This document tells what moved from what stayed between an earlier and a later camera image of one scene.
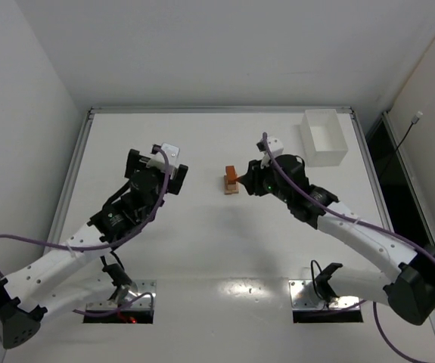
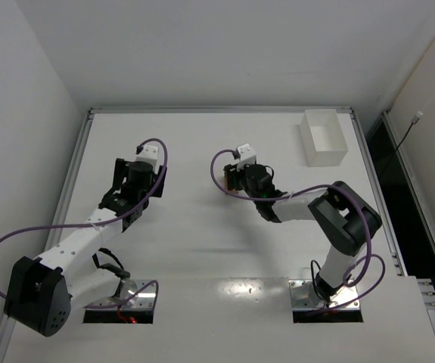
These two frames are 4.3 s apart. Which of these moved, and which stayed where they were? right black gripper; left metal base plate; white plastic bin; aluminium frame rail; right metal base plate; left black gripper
Moved: right black gripper; left black gripper
Stayed: aluminium frame rail; right metal base plate; white plastic bin; left metal base plate
